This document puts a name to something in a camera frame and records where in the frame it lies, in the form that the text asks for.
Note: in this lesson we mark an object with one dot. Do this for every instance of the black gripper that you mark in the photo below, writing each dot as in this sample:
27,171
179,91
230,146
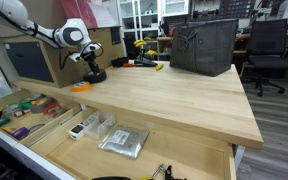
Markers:
90,59

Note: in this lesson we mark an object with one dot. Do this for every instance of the large black tape roll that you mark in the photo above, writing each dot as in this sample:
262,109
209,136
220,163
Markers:
95,78

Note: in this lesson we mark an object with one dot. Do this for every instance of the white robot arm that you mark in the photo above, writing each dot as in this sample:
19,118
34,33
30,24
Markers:
73,33

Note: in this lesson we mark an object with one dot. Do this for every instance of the orange tape roll on table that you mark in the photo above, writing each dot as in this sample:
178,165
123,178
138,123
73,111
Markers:
80,86

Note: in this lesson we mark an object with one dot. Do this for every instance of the orange tape dispenser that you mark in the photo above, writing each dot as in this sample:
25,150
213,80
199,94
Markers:
52,111

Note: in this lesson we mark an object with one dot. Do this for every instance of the white right drawer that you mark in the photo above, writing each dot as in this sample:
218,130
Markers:
82,144

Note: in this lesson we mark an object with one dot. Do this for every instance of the white drawer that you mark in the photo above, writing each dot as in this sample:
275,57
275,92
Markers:
82,144
15,113

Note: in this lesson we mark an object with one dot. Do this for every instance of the white left drawer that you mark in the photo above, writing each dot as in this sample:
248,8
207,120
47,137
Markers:
15,113

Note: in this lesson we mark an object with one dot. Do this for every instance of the solid purple tape roll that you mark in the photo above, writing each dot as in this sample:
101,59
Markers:
21,133

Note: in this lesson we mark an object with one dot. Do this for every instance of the large cardboard box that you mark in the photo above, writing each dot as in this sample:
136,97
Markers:
38,62

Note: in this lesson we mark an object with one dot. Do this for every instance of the clear plastic tray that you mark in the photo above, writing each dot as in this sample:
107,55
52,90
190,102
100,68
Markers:
99,124

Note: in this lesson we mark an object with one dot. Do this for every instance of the white handheld meter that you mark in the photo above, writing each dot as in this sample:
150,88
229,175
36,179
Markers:
77,132

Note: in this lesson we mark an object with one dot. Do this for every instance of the silver foil bag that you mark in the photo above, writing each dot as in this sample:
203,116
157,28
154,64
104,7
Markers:
126,141

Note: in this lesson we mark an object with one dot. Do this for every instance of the grey fabric tote bag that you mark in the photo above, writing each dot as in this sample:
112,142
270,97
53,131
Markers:
204,47

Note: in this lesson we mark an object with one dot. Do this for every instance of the yellow black spring clamp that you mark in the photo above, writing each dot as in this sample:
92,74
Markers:
166,171

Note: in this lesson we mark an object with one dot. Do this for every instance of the black office chair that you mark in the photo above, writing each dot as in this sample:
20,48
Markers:
266,50

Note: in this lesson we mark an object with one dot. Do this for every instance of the grey duct tape roll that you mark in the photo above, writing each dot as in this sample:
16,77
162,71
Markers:
38,105

